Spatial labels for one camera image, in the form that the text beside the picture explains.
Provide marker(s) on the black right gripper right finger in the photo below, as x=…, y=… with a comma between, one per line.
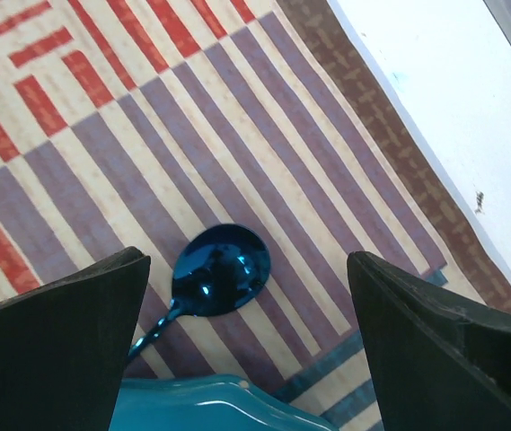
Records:
x=438, y=360

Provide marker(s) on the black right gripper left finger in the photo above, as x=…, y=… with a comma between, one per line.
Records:
x=64, y=345

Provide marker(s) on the blue polka dot plate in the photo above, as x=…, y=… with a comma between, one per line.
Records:
x=217, y=402

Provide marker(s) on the striped patchwork placemat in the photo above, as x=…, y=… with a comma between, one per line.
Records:
x=145, y=122

